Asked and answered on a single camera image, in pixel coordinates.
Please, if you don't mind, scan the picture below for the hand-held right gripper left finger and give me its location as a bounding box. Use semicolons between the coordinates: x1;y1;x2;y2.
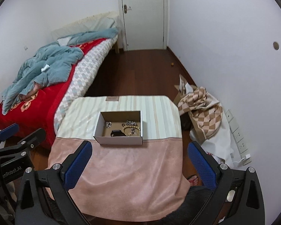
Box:
15;141;93;225

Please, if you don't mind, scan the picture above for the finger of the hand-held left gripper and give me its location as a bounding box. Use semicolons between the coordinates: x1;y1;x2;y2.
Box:
0;123;19;141
0;128;47;156

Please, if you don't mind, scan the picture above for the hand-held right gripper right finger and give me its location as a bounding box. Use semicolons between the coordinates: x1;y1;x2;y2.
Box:
187;141;265;225

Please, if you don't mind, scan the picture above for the white cardboard box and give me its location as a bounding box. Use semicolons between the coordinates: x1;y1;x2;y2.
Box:
93;110;144;145

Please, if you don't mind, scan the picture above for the wooden bead bracelet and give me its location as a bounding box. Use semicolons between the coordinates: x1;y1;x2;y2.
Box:
121;125;140;137

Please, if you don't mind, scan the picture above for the person's foot in red sandal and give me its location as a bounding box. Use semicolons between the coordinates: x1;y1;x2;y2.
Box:
187;175;200;187

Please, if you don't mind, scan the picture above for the white plastic bag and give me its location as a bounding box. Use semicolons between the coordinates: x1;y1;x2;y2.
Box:
190;112;237;167

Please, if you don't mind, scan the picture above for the bed with red blanket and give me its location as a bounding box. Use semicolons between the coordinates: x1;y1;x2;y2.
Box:
0;40;113;149

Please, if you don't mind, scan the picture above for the pink striped table cloth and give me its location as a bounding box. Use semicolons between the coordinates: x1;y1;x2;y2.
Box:
47;95;190;222

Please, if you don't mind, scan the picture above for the white charger plug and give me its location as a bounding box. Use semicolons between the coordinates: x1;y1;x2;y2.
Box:
239;154;251;166

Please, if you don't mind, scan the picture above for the white power strip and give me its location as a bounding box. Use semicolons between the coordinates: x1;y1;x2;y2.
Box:
225;109;249;155

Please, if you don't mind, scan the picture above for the beige checkered cloth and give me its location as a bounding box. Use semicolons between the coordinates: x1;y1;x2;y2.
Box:
177;86;223;143

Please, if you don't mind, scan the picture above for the teal quilt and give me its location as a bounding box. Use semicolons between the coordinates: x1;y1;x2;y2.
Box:
1;28;119;115

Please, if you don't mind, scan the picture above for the grey checkered bed sheet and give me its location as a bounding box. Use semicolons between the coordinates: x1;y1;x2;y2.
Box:
54;39;119;132

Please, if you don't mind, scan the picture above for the pale pillow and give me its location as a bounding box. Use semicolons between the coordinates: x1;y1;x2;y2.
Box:
51;11;119;45

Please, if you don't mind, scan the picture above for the white door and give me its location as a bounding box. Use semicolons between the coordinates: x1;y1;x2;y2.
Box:
116;0;170;51

